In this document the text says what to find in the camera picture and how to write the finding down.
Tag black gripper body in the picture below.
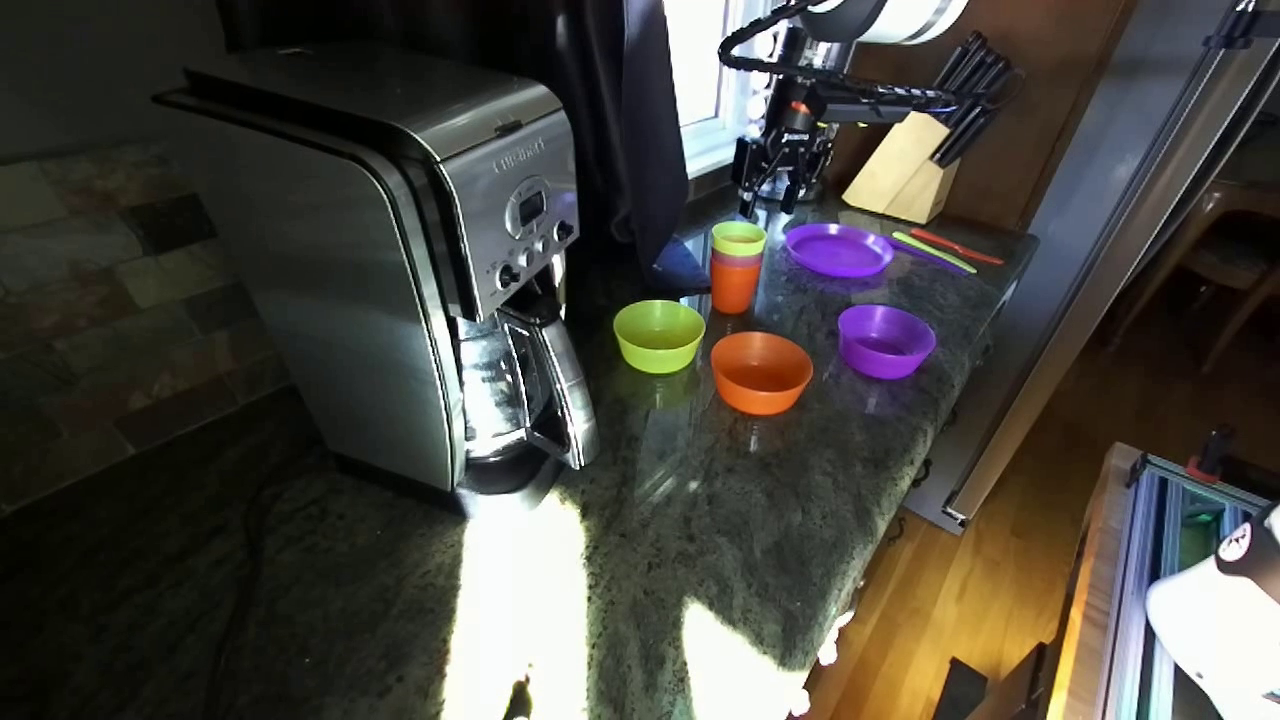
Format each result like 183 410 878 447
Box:
759 87 833 160

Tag green plastic cup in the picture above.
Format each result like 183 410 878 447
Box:
710 215 771 263

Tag purple plastic bowl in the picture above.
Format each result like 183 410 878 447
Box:
833 300 939 388

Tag green plastic bowl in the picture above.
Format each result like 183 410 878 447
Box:
609 298 714 382

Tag orange plastic bowl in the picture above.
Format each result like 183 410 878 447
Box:
710 329 819 423

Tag purple plastic plate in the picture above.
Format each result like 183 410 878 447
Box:
780 215 901 287

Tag wooden knife block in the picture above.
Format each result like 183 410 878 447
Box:
839 109 966 230

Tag orange plastic cup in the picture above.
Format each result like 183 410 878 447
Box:
704 250 767 320

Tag green plastic utensil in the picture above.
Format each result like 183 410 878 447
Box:
889 230 985 282

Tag orange plastic utensil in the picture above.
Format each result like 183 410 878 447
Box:
910 223 1008 271

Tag grey metal appliance panel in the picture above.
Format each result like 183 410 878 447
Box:
910 0 1280 537

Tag glass coffee carafe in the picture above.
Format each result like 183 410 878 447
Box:
457 285 604 502

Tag stainless steel coffee maker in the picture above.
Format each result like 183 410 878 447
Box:
154 44 604 521

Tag wooden chair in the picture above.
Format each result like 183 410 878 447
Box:
1172 177 1280 382

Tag white rounded object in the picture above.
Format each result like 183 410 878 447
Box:
1145 505 1280 720

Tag window with white frame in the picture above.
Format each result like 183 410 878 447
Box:
662 0 780 186

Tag black knife handles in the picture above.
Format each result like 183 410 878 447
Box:
926 34 1022 174

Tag metal frame cart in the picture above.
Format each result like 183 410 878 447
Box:
1045 441 1280 720

